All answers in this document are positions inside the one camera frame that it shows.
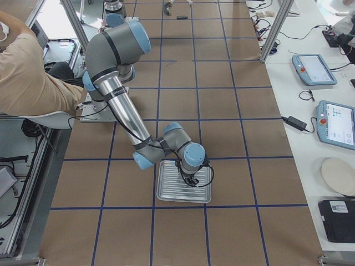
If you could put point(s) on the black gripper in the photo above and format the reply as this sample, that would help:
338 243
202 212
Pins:
191 180

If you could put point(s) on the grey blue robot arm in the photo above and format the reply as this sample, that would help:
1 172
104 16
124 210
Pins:
122 46

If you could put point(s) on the ribbed aluminium tray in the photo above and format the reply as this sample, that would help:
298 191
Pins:
173 187

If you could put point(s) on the black power adapter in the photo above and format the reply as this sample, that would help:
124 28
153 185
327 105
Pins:
294 122

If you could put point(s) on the beige round plate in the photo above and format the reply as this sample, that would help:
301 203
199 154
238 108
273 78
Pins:
339 175

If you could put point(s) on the white plastic chair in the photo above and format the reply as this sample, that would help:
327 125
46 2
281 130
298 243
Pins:
55 120

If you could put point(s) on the black tablet with label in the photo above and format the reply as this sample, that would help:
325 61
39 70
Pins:
338 220

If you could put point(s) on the lower blue teach pendant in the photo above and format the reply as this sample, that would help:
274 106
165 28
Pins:
335 124

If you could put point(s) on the blue teach pendant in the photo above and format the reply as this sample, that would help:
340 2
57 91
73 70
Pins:
335 124
313 70

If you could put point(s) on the upper blue teach pendant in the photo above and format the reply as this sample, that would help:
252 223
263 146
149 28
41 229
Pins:
313 70

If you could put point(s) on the olive metal brake shoe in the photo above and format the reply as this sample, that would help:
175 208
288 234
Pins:
167 7

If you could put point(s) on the person in beige shirt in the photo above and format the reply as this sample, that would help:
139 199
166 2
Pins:
27 89

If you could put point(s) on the person at right table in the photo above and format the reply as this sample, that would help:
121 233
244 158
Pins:
344 30

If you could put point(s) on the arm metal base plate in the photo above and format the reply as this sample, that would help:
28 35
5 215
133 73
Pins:
107 106

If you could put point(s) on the aluminium frame post right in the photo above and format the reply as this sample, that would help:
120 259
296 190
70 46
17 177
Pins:
275 29

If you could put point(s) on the aluminium frame post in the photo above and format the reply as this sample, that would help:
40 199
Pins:
275 29
75 22

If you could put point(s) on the aluminium frame post left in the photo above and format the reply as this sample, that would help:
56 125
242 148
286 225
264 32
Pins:
75 22

